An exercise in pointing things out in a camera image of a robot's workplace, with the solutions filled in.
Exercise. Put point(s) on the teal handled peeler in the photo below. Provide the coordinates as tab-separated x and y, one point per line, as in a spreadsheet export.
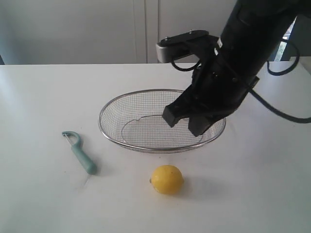
76	143

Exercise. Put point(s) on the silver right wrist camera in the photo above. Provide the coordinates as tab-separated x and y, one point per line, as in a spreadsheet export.
177	46

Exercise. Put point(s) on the window with dark frame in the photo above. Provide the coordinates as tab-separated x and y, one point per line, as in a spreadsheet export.
298	34

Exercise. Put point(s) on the yellow lemon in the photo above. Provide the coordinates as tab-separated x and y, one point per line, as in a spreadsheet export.
167	179

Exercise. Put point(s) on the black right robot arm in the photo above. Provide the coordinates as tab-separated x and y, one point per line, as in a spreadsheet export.
264	22

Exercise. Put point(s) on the oval wire mesh basket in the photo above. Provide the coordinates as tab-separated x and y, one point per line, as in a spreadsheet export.
134	121

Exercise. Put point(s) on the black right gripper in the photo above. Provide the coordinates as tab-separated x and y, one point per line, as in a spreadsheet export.
218	87

